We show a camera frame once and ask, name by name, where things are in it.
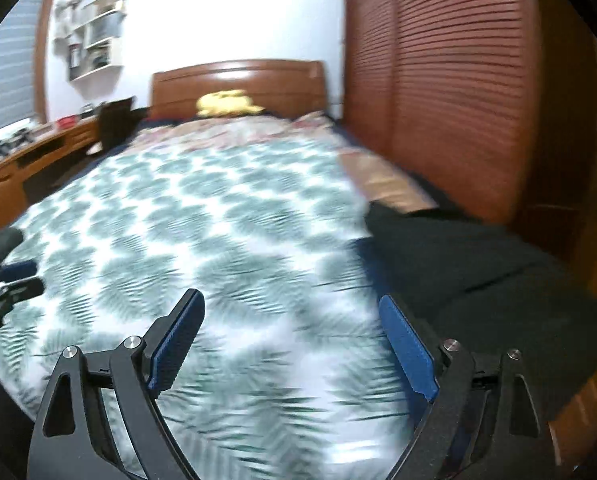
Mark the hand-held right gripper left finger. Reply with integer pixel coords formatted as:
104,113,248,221
26,287,206,480

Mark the wooden window frame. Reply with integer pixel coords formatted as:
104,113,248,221
33,0,59,123

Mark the wooden bed headboard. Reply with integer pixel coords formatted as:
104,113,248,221
151,59,327,118

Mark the white wall shelf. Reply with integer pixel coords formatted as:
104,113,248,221
53,0,126,82

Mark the dark wooden chair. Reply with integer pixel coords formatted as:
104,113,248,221
86,97,134,156

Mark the yellow plush toy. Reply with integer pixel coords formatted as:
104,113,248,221
196,89,265,118

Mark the wooden door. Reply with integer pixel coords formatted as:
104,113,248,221
513,0,597,291

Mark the wooden bed with leaf bedspread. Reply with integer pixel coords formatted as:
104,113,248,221
0,132,429,480

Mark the grey window blind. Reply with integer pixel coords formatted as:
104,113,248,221
0,0,46,136

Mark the row of shelf books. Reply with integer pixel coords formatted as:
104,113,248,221
68,42,112,78

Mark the brown bed mat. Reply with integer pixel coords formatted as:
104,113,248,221
337,150,437,211

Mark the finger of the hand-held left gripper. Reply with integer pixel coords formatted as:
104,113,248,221
0,276,46,311
0,259,37,282

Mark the black buttoned coat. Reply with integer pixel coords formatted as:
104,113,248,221
366,202,597,421

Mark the wooden slatted wardrobe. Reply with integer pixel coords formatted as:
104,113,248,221
343,0,544,226

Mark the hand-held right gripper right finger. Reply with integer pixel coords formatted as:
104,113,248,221
379,292,555,480

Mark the floral quilt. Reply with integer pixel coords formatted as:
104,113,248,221
138,110,339,151

